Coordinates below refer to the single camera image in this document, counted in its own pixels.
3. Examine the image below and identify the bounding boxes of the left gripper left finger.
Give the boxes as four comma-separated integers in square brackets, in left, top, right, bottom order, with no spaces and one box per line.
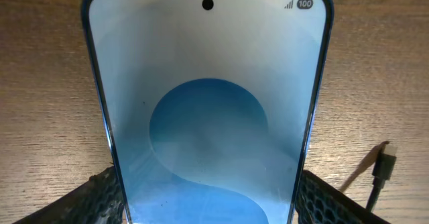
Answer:
[14,166,124,224]

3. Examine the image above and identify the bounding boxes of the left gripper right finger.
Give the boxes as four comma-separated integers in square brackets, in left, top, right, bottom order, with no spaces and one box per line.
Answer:
[295,170,389,224]

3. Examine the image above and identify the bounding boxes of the black USB charging cable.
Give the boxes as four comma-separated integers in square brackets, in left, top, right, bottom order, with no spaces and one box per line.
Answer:
[365,142,398,213]

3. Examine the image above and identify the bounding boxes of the blue Samsung Galaxy smartphone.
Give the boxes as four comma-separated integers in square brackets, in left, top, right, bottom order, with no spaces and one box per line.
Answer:
[81,0,334,223]

